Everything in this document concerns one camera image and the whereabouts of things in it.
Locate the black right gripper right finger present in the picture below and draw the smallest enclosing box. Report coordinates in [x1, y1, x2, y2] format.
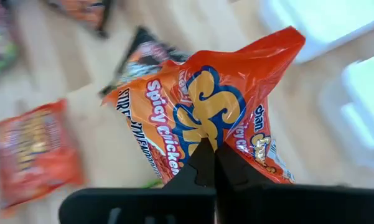
[215, 141, 374, 224]

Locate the green Maruchan noodle pack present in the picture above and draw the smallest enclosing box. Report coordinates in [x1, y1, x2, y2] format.
[139, 179, 164, 190]
[0, 0, 19, 77]

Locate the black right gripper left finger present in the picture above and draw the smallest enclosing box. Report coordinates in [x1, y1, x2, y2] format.
[58, 138, 218, 224]

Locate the red Maruchan noodle pack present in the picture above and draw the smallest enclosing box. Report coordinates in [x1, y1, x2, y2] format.
[101, 26, 306, 185]
[0, 98, 85, 217]

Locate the black Maruchan Fire noodle pack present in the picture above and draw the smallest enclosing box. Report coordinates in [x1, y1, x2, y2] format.
[45, 0, 115, 40]
[98, 26, 192, 99]

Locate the white plastic bin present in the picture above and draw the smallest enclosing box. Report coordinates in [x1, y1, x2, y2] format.
[258, 0, 374, 65]
[319, 51, 374, 170]

